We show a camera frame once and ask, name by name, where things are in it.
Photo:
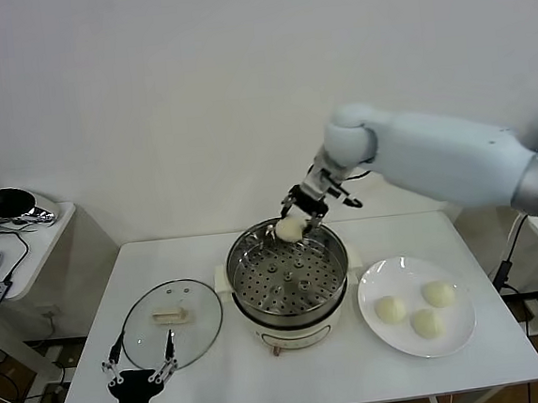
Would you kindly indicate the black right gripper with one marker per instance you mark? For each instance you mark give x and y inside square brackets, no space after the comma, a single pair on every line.
[310,201]

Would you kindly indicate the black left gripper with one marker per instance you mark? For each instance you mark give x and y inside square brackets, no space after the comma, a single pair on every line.
[132,385]

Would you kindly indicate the white steamed baozi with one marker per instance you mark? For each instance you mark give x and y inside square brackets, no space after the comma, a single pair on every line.
[290,231]
[390,309]
[427,323]
[438,293]

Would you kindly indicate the glass pot lid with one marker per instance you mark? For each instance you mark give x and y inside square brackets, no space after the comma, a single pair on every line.
[198,311]

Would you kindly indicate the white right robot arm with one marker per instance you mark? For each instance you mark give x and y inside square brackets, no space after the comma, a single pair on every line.
[435,158]

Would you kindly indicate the stainless steel steamer basket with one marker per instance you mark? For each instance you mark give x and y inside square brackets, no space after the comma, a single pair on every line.
[255,264]

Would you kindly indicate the cream electric cooking pot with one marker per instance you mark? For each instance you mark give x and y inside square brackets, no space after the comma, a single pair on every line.
[295,338]

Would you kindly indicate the white round plate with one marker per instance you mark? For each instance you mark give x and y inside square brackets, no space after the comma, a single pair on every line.
[379,333]

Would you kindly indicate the shiny chrome rounded device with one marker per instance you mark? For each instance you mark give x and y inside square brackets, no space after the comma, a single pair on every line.
[10,205]

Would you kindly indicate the black power adapter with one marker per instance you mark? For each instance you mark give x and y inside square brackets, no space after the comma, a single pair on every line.
[502,275]

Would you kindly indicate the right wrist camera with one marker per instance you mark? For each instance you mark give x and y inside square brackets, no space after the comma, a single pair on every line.
[348,197]

